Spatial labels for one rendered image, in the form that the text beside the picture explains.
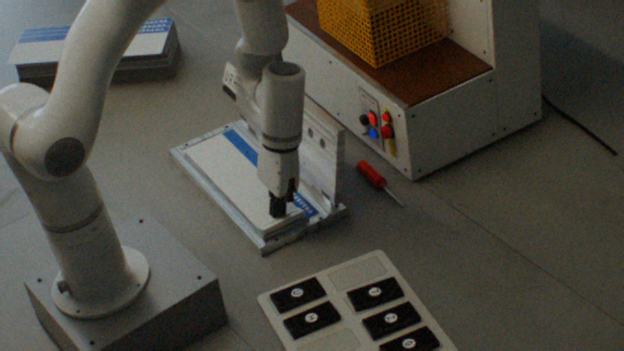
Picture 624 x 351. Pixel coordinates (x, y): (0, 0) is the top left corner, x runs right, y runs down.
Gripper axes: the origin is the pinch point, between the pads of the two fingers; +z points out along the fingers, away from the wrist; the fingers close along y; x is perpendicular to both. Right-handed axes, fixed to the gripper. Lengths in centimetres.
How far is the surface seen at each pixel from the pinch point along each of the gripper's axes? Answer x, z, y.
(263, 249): -6.2, 5.2, 5.5
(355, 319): -1.9, 4.9, 33.9
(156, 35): 6, -6, -74
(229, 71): 17, -3, -55
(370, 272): 7.3, 2.9, 24.6
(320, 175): 10.0, -4.8, -0.2
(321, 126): 10.9, -15.1, -2.4
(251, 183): 1.8, 3.1, -15.0
